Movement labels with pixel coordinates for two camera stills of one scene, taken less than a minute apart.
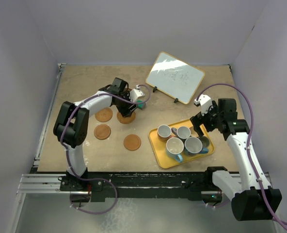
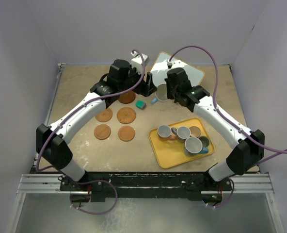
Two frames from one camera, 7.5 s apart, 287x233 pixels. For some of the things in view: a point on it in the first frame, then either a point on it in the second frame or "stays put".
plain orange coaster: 102,131 stays put
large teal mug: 174,147 → 161,93
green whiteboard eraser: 141,106 stays put
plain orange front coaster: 132,142 → 126,133
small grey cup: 205,141 stays put
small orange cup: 193,133 stays put
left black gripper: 128,110 → 146,88
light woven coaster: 103,115 stays put
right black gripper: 199,119 → 169,95
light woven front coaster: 126,120 stays put
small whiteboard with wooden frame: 174,77 stays put
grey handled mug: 183,132 stays put
